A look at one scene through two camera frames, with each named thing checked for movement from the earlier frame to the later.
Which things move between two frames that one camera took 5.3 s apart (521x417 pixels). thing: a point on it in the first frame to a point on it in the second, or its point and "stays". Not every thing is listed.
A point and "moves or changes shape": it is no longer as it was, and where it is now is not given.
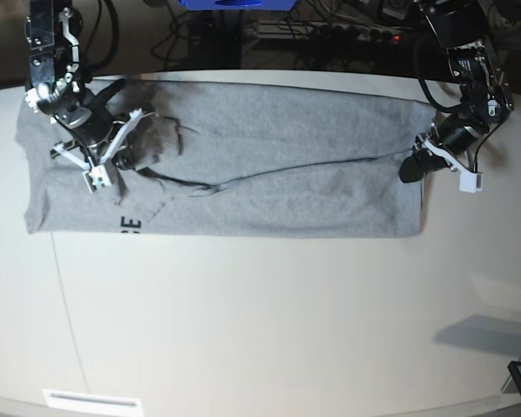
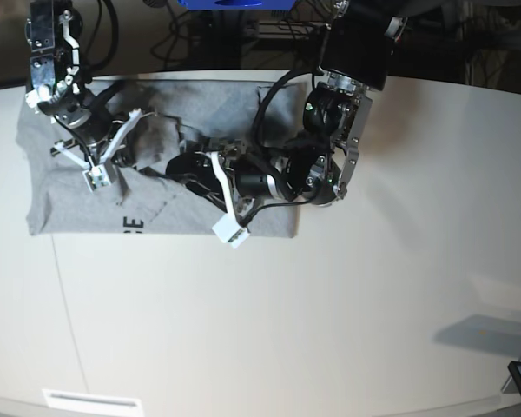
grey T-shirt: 233,160 moves or changes shape
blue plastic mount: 236,4 stays
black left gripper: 101,128 stays
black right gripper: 451,135 to 240,169
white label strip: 74,400 stays
